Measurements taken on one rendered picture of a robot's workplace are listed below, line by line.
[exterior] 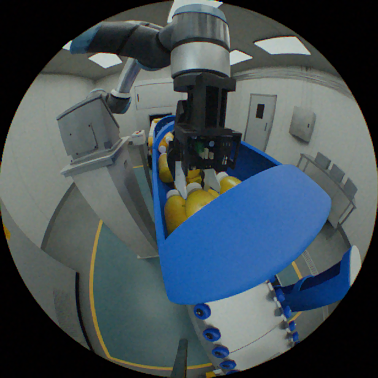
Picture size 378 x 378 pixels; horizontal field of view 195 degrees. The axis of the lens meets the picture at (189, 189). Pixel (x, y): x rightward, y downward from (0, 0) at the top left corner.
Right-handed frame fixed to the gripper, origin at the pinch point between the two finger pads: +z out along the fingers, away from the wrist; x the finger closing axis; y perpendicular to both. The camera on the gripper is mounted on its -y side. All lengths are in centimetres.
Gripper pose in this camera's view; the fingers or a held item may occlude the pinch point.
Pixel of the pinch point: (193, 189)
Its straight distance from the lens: 24.5
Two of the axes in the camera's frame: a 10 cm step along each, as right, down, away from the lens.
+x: 9.6, -1.8, 2.1
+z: 0.0, 7.6, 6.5
